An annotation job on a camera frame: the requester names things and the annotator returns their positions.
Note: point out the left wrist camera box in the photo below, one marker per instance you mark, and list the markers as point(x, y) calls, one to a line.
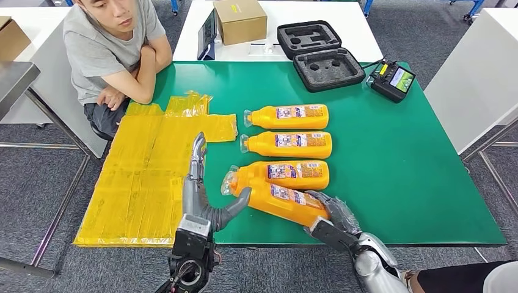
point(194, 234)

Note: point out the dark tablet on stand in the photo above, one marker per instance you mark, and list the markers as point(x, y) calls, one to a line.
point(207, 34)

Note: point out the black stool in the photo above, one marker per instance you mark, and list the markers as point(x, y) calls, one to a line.
point(99, 132)

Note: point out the orange detergent bottle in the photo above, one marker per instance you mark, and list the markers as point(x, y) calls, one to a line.
point(279, 204)
point(291, 172)
point(291, 117)
point(291, 145)

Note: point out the grey metal table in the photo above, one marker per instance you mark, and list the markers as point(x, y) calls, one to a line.
point(16, 81)

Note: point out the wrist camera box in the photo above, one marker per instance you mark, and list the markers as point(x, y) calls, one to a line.
point(194, 234)
point(328, 236)

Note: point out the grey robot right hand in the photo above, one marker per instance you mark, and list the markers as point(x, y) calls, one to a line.
point(342, 216)

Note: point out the brown cardboard box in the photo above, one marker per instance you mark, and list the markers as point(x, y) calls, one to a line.
point(240, 20)
point(12, 38)

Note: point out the black remote controller with screen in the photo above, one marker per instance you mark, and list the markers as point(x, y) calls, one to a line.
point(392, 81)

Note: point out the small white adapter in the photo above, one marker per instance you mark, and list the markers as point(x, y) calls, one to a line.
point(268, 47)

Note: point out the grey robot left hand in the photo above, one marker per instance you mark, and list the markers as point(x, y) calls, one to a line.
point(196, 198)

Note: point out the seated person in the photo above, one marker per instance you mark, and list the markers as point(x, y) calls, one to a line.
point(101, 52)

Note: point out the black foam-lined open case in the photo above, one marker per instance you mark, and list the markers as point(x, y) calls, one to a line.
point(323, 64)

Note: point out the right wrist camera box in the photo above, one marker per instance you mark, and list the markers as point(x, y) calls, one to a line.
point(328, 236)

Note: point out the blue frame leg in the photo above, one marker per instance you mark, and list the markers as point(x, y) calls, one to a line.
point(367, 6)
point(175, 6)

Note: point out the blue wheeled frame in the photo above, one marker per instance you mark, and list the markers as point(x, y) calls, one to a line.
point(473, 10)

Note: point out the white table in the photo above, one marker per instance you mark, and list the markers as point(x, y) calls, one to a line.
point(283, 8)
point(40, 105)
point(477, 73)

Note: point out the yellow plastic wrapped sheet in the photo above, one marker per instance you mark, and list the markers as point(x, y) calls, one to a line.
point(141, 182)

